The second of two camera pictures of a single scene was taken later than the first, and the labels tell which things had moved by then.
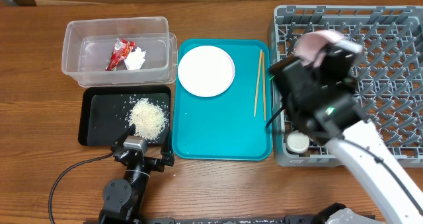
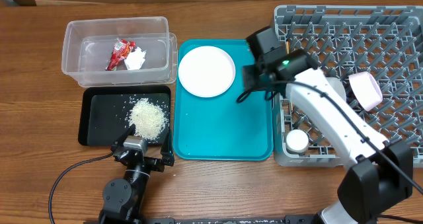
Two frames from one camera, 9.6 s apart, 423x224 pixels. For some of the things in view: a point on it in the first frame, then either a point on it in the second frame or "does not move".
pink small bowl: (309, 47) → (366, 90)
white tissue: (135, 59) does not move
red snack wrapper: (121, 49) does not move
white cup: (297, 142) does not move
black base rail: (287, 219) does not move
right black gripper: (345, 79) → (254, 81)
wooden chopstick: (258, 86) → (287, 47)
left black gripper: (167, 154) does not move
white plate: (206, 71) does not move
